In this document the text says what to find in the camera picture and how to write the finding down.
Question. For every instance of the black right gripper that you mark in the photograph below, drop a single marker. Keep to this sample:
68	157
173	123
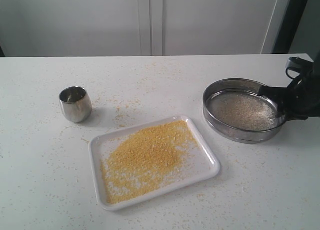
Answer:
300	100

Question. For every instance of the round steel mesh sieve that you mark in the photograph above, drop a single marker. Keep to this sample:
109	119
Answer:
233	108

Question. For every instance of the yellow grain pile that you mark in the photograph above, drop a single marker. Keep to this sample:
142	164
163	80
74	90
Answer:
145	152

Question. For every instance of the stainless steel cup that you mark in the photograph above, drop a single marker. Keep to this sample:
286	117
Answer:
75	104

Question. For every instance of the white plastic tray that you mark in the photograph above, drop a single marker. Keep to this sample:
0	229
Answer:
100	150

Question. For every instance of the white cabinet doors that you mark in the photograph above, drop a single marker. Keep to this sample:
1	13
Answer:
139	27

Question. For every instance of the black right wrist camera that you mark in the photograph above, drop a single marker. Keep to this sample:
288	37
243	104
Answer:
299	65

